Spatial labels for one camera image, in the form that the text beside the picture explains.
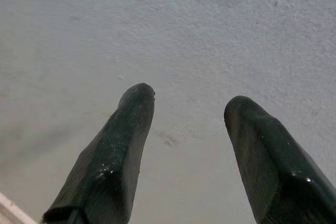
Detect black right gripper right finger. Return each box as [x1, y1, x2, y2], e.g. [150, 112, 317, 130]
[224, 95, 336, 224]

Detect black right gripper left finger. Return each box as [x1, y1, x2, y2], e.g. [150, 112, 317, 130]
[43, 82, 155, 224]

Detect white baseboard strip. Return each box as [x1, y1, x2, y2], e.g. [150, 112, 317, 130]
[0, 192, 38, 224]

